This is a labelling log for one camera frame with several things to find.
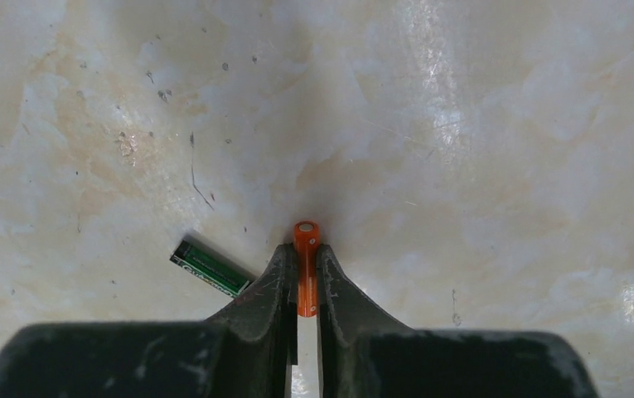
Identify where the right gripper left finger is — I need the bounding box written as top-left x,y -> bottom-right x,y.
0,244 -> 297,397

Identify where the dark green AA battery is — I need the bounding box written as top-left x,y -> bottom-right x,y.
170,240 -> 254,299

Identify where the small orange stick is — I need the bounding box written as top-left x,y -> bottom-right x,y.
293,221 -> 321,318

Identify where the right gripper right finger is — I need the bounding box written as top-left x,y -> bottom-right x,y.
316,245 -> 597,397

